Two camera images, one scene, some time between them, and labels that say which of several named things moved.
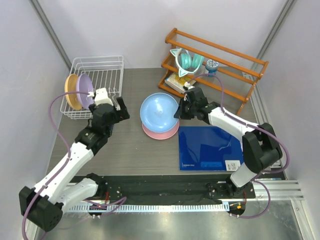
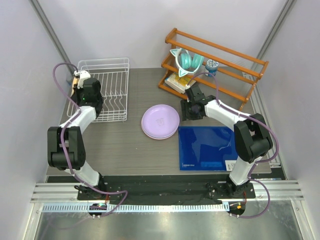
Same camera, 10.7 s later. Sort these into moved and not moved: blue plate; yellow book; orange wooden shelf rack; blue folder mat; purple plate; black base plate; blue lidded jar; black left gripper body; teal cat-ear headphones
Moved: purple plate; black left gripper body; blue plate
Not moved: teal cat-ear headphones; black base plate; orange wooden shelf rack; blue folder mat; yellow book; blue lidded jar
